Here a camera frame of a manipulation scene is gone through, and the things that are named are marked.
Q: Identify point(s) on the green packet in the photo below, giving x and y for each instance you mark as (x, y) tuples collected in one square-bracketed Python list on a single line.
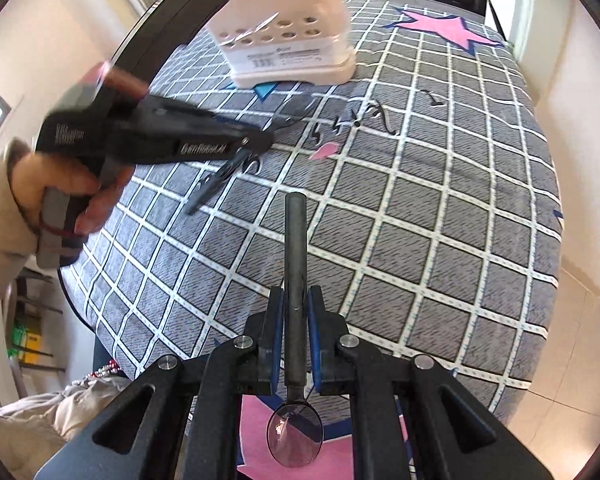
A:
[(27, 342)]

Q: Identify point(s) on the person's left hand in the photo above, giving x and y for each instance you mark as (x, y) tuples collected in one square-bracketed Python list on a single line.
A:
[(55, 170)]

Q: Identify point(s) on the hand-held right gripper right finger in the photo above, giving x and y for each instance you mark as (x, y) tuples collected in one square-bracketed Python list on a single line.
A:
[(313, 330)]

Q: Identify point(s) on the dark metal chair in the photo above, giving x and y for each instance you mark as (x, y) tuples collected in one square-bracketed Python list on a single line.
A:
[(30, 305)]

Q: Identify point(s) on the beige cloth pile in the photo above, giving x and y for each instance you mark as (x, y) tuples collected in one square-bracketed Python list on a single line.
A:
[(65, 410)]

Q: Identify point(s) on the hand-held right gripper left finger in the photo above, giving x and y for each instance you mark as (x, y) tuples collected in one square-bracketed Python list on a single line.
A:
[(278, 330)]

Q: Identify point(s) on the pink plastic utensil holder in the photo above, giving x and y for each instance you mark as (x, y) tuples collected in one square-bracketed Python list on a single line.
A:
[(290, 50)]

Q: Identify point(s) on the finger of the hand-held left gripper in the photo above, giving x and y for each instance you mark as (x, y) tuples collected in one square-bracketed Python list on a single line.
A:
[(255, 132), (252, 150)]

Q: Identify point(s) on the grey checked printed blanket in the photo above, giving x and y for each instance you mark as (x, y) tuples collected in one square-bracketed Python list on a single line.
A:
[(405, 210)]

